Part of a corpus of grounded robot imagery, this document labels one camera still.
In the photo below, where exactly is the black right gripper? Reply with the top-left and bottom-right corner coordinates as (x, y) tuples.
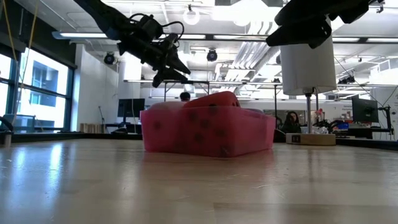
(265, 0), (343, 50)

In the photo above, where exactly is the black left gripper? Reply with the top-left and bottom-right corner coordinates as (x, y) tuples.
(116, 14), (192, 89)

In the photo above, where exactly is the large pink foam die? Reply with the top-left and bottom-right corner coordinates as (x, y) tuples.
(148, 100), (189, 150)

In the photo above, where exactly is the large red foam die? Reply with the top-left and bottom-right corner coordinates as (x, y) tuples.
(182, 90), (241, 156)

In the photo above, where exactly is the white shade table lamp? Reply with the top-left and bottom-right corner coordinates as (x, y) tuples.
(279, 15), (338, 146)

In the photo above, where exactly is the black computer monitor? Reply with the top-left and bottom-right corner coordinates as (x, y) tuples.
(117, 98), (146, 125)
(351, 97), (379, 124)

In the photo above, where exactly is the pink translucent plastic bin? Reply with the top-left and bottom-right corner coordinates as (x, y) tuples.
(139, 104), (277, 158)

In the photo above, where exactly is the pink flower bunch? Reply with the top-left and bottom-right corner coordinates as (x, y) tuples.
(313, 108), (326, 125)

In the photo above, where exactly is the white ring light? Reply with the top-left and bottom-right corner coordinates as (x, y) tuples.
(182, 7), (201, 26)

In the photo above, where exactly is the black aluminium table frame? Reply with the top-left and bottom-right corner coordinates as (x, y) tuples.
(0, 114), (398, 152)

